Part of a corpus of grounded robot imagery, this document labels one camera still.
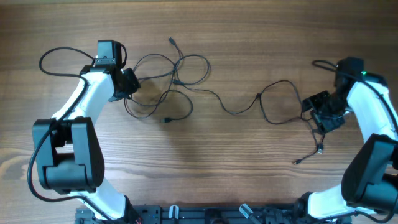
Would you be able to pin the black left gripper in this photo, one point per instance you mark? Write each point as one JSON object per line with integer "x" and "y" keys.
{"x": 131, "y": 83}

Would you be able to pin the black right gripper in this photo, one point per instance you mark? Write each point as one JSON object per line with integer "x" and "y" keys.
{"x": 319, "y": 109}

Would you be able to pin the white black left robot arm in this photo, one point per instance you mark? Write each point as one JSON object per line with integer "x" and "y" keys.
{"x": 67, "y": 162}

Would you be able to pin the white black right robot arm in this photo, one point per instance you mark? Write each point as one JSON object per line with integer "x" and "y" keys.
{"x": 366, "y": 189}

